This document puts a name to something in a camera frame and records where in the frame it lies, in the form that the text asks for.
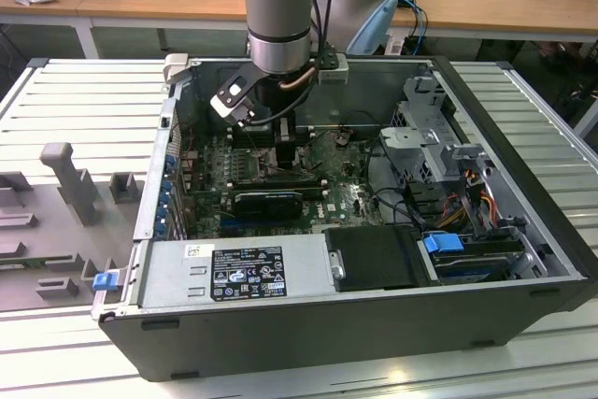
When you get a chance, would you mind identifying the grey case handle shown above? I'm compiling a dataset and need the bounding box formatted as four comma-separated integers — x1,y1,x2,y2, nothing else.
162,53,192,87

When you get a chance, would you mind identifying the grey metal drive cage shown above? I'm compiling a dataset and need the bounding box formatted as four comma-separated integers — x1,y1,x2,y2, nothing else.
377,75,496,185

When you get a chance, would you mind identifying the thin wire locking lever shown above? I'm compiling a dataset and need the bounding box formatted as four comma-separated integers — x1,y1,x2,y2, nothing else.
247,130,263,160
302,140,323,171

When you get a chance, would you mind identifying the black open PC case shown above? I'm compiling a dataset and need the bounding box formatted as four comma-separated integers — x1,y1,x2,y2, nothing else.
91,53,598,384

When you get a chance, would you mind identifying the black looped cable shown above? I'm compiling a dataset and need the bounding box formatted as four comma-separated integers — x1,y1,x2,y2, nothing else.
368,187,424,227

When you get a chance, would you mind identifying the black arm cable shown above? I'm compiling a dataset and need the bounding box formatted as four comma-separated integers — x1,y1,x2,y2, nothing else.
242,0,336,125

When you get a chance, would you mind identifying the black RAM slot bank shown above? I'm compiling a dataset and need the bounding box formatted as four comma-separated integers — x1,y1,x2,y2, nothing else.
227,173,328,199
227,123,315,148

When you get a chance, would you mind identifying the grey parts rack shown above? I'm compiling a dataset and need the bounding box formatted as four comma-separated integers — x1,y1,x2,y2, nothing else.
0,141,146,311

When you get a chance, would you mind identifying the blue cable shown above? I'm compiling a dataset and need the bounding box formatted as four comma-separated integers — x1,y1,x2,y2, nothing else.
396,0,429,45

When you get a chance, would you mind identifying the black plastic shroud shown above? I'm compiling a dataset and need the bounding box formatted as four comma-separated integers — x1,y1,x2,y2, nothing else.
323,225,434,292

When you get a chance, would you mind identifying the green motherboard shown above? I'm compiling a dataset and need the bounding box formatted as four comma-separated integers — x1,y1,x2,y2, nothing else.
179,130,412,239

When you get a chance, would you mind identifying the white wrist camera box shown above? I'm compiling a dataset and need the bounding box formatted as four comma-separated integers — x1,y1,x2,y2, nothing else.
208,85,257,128

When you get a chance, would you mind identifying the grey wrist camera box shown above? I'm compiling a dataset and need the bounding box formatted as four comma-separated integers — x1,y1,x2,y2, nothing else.
317,52,350,84

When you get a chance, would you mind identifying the white power strip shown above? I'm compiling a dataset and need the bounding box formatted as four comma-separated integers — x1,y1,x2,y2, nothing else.
385,27,408,57

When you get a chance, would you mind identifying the orange yellow wire bundle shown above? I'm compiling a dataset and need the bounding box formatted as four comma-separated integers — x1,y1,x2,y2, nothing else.
438,174,497,232

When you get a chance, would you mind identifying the CPU socket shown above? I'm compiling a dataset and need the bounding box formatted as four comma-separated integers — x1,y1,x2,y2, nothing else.
254,147,314,180

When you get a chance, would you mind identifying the black graphics card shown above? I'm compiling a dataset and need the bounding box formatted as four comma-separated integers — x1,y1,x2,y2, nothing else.
233,191,304,221

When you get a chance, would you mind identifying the blue disk carrier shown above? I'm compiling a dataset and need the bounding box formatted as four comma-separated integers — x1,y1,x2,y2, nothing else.
422,232,515,284

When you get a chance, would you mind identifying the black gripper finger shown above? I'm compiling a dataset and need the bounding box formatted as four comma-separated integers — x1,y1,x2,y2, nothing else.
275,119,296,169

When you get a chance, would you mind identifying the grey power supply unit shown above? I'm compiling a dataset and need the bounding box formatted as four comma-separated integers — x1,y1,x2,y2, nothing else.
139,239,335,309

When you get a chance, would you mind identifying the blue case latch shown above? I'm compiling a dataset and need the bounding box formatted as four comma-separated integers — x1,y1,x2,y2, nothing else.
93,272,117,292

